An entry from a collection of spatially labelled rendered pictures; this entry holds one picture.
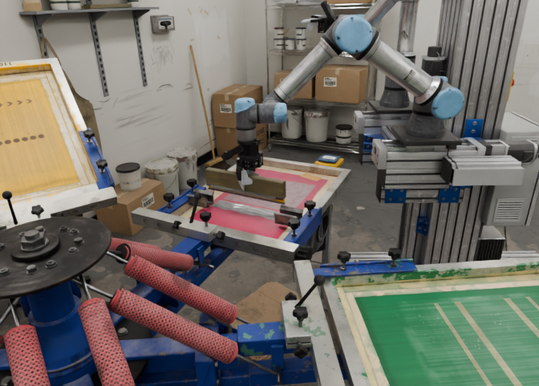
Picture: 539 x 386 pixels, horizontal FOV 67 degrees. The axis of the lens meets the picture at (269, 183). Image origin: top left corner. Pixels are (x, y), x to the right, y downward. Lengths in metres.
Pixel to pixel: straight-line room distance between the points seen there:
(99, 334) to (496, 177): 1.47
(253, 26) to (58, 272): 4.97
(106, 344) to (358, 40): 1.15
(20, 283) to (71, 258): 0.10
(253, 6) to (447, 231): 4.12
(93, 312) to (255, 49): 5.00
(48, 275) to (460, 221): 1.82
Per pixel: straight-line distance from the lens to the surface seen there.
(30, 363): 0.86
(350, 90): 4.72
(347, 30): 1.47
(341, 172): 2.05
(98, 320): 0.87
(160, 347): 1.09
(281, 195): 1.59
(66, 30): 3.57
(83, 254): 0.93
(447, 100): 1.59
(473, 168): 1.76
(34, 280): 0.90
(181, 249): 1.39
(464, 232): 2.26
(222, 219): 1.71
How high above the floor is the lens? 1.77
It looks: 24 degrees down
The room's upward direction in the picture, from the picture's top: 2 degrees counter-clockwise
